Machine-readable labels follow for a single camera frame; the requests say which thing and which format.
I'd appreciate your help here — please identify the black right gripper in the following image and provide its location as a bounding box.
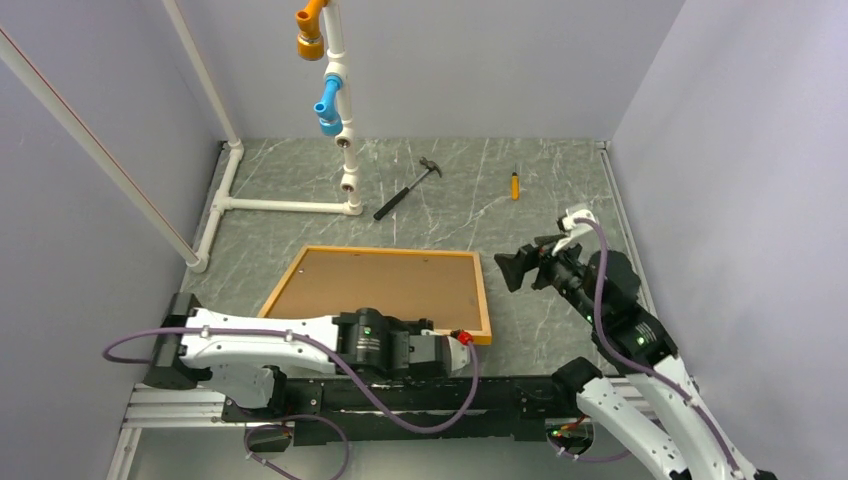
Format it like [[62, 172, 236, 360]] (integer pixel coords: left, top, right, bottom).
[[494, 229, 605, 325]]

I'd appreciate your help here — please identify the orange picture frame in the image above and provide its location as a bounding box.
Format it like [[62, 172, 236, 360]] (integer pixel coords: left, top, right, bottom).
[[258, 245, 493, 345]]

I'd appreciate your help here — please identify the yellow handled screwdriver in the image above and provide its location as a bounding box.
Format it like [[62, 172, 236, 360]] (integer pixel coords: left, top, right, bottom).
[[510, 164, 520, 201]]

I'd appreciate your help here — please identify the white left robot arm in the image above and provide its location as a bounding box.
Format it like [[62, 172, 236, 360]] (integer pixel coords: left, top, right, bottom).
[[143, 292, 471, 420]]

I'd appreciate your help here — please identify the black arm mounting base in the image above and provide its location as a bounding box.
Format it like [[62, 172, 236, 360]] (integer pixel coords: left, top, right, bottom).
[[221, 375, 581, 446]]

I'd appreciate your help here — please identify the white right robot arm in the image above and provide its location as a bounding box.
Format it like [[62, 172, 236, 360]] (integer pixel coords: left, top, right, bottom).
[[494, 235, 775, 479]]

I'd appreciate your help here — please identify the black claw hammer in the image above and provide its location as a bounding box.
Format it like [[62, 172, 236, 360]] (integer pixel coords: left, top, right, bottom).
[[373, 157, 443, 221]]

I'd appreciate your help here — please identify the blue pipe nozzle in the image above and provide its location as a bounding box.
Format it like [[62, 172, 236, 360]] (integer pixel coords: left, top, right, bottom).
[[313, 74, 344, 137]]

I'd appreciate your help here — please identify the white pvc pipe stand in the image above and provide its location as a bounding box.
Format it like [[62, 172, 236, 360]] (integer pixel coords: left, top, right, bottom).
[[161, 0, 365, 274]]

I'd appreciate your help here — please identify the orange pipe nozzle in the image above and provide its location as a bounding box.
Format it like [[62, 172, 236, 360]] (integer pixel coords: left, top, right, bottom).
[[295, 0, 328, 61]]

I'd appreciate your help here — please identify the white diagonal pole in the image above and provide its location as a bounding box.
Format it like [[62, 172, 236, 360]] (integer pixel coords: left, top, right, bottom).
[[1, 29, 208, 272]]

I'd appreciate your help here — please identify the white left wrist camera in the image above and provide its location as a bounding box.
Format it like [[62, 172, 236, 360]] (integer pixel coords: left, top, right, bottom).
[[446, 330, 473, 375]]

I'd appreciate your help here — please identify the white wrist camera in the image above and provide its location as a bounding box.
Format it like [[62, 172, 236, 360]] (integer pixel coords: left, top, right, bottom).
[[552, 207, 596, 255], [446, 330, 473, 375]]

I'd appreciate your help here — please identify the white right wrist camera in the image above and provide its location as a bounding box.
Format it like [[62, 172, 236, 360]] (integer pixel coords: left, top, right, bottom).
[[552, 207, 596, 255]]

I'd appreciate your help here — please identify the aluminium table edge rail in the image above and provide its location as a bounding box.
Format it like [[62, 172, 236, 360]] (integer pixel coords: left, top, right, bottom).
[[595, 140, 657, 314]]

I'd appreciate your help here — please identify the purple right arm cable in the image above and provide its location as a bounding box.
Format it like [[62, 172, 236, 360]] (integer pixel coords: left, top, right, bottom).
[[546, 217, 747, 478]]

